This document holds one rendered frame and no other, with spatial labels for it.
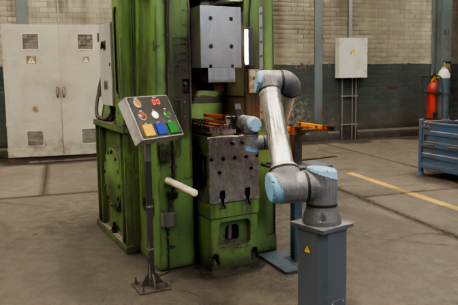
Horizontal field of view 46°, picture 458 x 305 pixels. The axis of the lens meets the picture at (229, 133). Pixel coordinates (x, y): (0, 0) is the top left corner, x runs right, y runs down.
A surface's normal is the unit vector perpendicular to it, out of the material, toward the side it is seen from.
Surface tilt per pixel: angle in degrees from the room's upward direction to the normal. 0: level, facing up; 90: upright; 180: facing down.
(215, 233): 89
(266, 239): 90
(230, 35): 90
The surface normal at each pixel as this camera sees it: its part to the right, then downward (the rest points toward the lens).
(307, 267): -0.80, 0.08
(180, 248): 0.45, 0.09
